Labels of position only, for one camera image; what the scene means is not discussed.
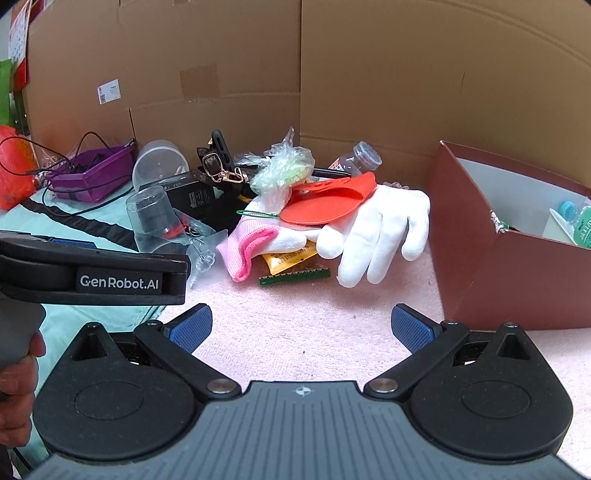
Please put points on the black box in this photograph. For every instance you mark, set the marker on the black box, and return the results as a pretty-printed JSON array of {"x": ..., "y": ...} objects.
[{"x": 194, "y": 194}]

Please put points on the white glove with pink cuff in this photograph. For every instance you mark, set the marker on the white glove with pink cuff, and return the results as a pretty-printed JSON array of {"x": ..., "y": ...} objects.
[{"x": 249, "y": 249}]

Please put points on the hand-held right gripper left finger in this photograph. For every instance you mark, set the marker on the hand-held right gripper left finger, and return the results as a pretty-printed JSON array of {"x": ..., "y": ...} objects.
[{"x": 191, "y": 325}]

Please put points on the clear plastic bag, green item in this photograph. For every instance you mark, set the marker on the clear plastic bag, green item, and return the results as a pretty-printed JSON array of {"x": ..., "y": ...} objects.
[{"x": 281, "y": 173}]

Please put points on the green clear bottle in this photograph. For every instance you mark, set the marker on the green clear bottle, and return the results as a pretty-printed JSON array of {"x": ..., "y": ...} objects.
[{"x": 581, "y": 226}]

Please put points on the translucent round container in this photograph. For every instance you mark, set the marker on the translucent round container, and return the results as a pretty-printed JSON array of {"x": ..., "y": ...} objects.
[{"x": 157, "y": 161}]

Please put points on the red plastic bag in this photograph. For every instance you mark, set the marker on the red plastic bag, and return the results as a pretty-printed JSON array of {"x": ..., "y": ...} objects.
[{"x": 14, "y": 175}]

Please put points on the black pen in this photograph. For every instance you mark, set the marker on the black pen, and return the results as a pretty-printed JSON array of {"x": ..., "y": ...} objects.
[{"x": 330, "y": 172}]

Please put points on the red-brown cardboard box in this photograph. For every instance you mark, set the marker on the red-brown cardboard box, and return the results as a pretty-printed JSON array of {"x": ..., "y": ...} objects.
[{"x": 471, "y": 258}]

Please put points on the brown hair scrunchie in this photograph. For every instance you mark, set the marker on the brown hair scrunchie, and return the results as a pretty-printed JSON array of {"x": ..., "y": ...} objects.
[{"x": 397, "y": 185}]

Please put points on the small red plastic piece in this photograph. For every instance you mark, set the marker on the small red plastic piece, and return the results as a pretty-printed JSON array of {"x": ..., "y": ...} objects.
[{"x": 173, "y": 230}]

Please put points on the green sawtooth strip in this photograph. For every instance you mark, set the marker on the green sawtooth strip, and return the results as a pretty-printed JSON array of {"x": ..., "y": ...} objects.
[{"x": 295, "y": 277}]

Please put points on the white cotton glove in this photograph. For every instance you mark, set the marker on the white cotton glove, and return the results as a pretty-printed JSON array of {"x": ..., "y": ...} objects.
[{"x": 383, "y": 230}]

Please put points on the purple plastic basket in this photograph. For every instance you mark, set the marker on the purple plastic basket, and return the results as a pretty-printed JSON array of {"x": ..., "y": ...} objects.
[{"x": 101, "y": 180}]

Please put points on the clear plastic cup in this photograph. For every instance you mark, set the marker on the clear plastic cup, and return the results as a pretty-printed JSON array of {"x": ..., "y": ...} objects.
[{"x": 152, "y": 212}]

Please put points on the white card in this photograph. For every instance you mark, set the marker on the white card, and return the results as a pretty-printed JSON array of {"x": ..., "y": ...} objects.
[{"x": 556, "y": 226}]

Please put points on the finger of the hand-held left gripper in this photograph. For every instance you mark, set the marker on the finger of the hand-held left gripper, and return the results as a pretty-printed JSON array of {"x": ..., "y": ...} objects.
[{"x": 69, "y": 241}]

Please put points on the yellow sachet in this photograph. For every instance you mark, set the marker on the yellow sachet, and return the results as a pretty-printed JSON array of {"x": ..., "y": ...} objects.
[{"x": 281, "y": 263}]

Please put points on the red silicone cap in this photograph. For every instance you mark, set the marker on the red silicone cap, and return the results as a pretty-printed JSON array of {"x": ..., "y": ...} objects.
[{"x": 323, "y": 207}]

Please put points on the clear bag of screws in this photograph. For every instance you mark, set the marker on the clear bag of screws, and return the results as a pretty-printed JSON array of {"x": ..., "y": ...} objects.
[{"x": 203, "y": 258}]

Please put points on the person's left hand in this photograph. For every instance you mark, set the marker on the person's left hand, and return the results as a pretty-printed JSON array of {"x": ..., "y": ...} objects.
[{"x": 18, "y": 397}]

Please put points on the pink fluffy mat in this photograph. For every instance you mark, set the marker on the pink fluffy mat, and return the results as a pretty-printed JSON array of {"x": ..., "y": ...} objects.
[{"x": 300, "y": 323}]

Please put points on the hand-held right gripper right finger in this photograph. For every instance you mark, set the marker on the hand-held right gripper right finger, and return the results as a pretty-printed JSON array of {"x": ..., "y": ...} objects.
[{"x": 411, "y": 327}]

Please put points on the clear plastic bottle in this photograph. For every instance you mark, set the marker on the clear plastic bottle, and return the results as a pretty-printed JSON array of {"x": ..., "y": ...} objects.
[{"x": 360, "y": 159}]

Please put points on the brown cardboard sheet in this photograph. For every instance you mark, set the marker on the brown cardboard sheet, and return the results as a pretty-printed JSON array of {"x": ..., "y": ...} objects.
[
  {"x": 438, "y": 69},
  {"x": 184, "y": 46}
]

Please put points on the thin green loop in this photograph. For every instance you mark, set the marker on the thin green loop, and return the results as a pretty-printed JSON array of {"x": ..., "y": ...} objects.
[{"x": 239, "y": 212}]

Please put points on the red and white calendar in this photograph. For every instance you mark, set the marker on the red and white calendar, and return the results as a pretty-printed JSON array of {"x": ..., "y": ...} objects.
[{"x": 18, "y": 41}]

